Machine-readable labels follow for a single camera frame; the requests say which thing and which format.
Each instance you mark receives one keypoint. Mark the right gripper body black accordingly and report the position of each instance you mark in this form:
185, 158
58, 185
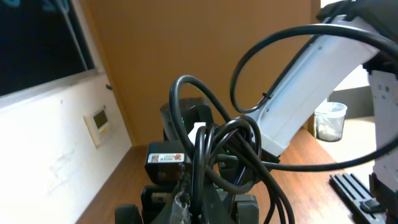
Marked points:
245, 209

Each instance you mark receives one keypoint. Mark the dark window pane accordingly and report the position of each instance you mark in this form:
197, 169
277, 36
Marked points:
41, 41

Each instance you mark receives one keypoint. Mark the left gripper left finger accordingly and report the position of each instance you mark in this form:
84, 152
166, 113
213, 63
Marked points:
186, 204

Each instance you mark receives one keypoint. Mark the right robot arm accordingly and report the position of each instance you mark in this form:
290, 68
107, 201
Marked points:
204, 171

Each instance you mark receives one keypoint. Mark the wall thermostat panel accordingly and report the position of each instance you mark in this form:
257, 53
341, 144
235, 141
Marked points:
99, 126

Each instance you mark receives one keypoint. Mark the translucent plastic cup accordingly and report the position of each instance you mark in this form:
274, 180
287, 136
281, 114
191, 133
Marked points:
329, 121

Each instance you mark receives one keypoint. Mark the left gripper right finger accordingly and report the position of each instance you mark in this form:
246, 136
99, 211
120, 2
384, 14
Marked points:
357, 197

